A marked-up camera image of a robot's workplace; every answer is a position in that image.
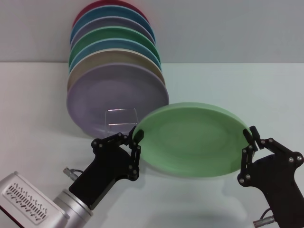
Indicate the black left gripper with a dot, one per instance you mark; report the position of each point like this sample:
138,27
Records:
104,171

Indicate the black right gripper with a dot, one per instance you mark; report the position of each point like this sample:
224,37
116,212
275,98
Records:
278,183

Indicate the light green plate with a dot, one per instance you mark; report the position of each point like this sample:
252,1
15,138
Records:
194,140

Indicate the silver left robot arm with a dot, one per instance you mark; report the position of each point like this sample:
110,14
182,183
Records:
73,206

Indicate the purple plate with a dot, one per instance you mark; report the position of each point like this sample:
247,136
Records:
114,90

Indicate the beige plate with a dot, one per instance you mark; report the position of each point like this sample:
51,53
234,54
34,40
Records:
107,57

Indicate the light blue plate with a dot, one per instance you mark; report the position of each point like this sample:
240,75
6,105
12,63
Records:
114,44

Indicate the dark green plate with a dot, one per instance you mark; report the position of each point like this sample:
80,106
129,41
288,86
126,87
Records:
114,33

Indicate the grey lavender plate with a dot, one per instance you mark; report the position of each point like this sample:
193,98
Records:
114,22

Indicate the dark teal blue plate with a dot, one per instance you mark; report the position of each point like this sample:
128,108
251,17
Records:
114,13

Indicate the maroon red plate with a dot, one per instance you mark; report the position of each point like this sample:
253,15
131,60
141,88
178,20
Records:
88,7

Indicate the silver vented camera box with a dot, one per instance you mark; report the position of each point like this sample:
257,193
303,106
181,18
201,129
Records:
26,202

